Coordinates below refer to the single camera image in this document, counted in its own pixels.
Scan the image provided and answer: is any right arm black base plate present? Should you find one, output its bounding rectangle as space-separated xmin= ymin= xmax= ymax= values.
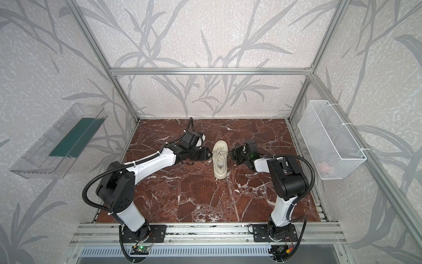
xmin=250 ymin=223 xmax=298 ymax=243

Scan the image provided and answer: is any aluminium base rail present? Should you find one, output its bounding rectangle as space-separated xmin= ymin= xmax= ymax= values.
xmin=61 ymin=222 xmax=355 ymax=264

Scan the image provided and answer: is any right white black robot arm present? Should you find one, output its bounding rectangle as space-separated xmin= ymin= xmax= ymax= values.
xmin=229 ymin=140 xmax=316 ymax=241

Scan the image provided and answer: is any white wire mesh basket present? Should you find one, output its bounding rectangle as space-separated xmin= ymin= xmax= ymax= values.
xmin=298 ymin=100 xmax=367 ymax=180

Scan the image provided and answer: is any clear plastic wall bin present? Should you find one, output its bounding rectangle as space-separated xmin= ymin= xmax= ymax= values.
xmin=10 ymin=103 xmax=108 ymax=179

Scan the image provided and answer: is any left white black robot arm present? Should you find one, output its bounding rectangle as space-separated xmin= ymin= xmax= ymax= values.
xmin=82 ymin=130 xmax=212 ymax=241

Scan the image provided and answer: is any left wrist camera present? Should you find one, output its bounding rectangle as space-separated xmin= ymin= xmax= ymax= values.
xmin=196 ymin=133 xmax=206 ymax=147

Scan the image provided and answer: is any aluminium frame cage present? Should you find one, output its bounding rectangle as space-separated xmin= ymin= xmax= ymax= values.
xmin=65 ymin=1 xmax=422 ymax=246

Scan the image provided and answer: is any cream white sneaker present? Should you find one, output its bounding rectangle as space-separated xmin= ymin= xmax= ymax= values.
xmin=212 ymin=140 xmax=228 ymax=179

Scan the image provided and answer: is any right wiring connector bundle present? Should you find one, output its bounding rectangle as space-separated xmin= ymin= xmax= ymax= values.
xmin=269 ymin=245 xmax=293 ymax=256

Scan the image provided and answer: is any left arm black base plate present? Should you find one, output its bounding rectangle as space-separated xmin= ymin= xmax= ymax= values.
xmin=121 ymin=224 xmax=167 ymax=243

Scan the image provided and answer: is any pink object in basket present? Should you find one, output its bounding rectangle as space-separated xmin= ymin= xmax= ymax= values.
xmin=316 ymin=161 xmax=334 ymax=174

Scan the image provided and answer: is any green lit circuit board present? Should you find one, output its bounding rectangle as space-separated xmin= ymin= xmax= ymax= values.
xmin=130 ymin=246 xmax=152 ymax=256

